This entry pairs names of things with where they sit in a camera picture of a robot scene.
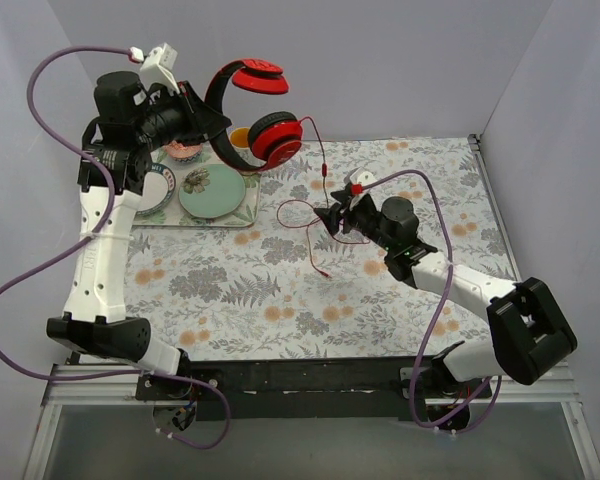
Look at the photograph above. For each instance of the small red patterned bowl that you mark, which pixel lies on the small red patterned bowl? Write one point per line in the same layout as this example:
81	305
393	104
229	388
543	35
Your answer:
181	153

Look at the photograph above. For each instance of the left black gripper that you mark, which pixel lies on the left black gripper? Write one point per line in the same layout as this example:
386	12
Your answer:
191	112

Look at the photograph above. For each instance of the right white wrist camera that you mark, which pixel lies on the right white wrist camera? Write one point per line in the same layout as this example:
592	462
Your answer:
356	182

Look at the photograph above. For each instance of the black metal base rail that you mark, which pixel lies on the black metal base rail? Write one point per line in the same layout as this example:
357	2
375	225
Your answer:
305	388

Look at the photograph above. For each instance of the leaf print serving tray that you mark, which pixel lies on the leaf print serving tray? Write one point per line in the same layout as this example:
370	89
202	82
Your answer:
174	215

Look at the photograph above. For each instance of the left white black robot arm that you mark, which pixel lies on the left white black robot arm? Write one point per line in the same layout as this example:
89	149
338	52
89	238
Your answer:
131	123

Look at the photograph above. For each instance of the floral mug yellow inside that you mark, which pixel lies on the floral mug yellow inside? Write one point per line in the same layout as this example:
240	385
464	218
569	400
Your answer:
239	138

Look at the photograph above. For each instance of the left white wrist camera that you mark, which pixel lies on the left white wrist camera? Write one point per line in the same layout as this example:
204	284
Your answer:
156	69

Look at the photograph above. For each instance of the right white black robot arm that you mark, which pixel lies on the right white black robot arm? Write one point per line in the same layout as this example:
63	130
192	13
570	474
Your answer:
529	334

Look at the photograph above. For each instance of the white plate green rim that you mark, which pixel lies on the white plate green rim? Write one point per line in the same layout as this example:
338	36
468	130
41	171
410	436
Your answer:
159	188

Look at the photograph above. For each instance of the red black headphones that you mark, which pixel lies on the red black headphones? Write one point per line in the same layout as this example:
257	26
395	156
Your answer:
274	138

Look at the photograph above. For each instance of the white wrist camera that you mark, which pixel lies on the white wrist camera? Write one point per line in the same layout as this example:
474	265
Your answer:
156	69
356	182

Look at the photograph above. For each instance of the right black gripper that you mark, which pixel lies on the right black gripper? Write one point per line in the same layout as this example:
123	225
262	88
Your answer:
345	213

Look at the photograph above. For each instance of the mint green flower plate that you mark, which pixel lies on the mint green flower plate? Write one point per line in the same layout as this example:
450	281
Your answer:
211	191

